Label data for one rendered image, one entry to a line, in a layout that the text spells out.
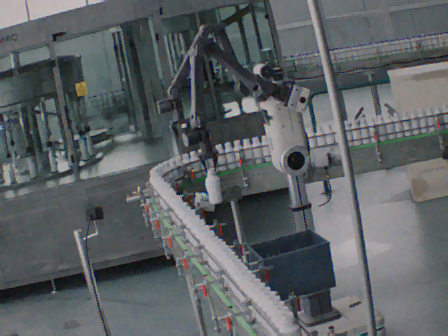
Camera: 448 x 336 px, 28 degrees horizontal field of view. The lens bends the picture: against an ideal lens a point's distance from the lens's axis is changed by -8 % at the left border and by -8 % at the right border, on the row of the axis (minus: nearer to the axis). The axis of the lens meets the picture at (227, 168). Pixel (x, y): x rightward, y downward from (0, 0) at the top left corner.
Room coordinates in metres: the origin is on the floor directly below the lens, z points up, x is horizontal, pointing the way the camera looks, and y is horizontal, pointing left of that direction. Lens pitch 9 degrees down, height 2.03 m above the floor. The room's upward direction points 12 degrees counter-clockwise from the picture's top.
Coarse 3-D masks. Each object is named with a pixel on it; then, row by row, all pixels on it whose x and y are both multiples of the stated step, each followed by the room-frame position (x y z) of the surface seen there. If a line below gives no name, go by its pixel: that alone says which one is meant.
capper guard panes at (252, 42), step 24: (168, 24) 9.71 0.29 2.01; (192, 24) 9.75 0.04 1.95; (240, 24) 9.84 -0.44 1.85; (264, 24) 9.88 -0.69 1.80; (168, 48) 9.71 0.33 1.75; (240, 48) 9.83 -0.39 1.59; (264, 48) 9.87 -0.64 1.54; (216, 72) 9.78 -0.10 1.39; (216, 96) 9.77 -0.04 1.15; (240, 96) 9.81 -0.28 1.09
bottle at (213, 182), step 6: (210, 168) 4.51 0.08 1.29; (210, 174) 4.48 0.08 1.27; (210, 180) 4.47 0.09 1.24; (216, 180) 4.47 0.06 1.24; (210, 186) 4.47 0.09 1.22; (216, 186) 4.47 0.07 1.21; (210, 192) 4.48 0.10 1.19; (216, 192) 4.47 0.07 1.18; (210, 198) 4.49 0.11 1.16; (216, 198) 4.47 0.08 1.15; (222, 198) 4.50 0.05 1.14
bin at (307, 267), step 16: (272, 240) 4.29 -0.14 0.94; (288, 240) 4.30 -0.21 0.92; (304, 240) 4.31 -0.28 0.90; (320, 240) 4.16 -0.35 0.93; (256, 256) 4.10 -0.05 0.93; (272, 256) 4.28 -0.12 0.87; (288, 256) 3.99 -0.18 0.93; (304, 256) 4.00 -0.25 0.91; (320, 256) 4.01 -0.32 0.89; (272, 272) 3.97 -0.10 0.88; (288, 272) 3.98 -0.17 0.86; (304, 272) 3.99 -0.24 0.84; (320, 272) 4.01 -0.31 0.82; (272, 288) 3.97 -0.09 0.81; (288, 288) 3.98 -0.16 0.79; (304, 288) 3.99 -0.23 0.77; (320, 288) 4.00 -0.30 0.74
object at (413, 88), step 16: (432, 64) 8.62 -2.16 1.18; (400, 80) 8.15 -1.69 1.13; (416, 80) 8.12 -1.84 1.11; (432, 80) 8.10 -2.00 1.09; (400, 96) 8.15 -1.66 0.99; (416, 96) 8.13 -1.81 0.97; (432, 96) 8.10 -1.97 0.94; (400, 112) 8.15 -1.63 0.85; (416, 112) 8.13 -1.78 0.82; (432, 160) 8.12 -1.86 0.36; (416, 176) 8.15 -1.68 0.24; (432, 176) 8.12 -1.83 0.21; (416, 192) 8.15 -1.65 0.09; (432, 192) 8.13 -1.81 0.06
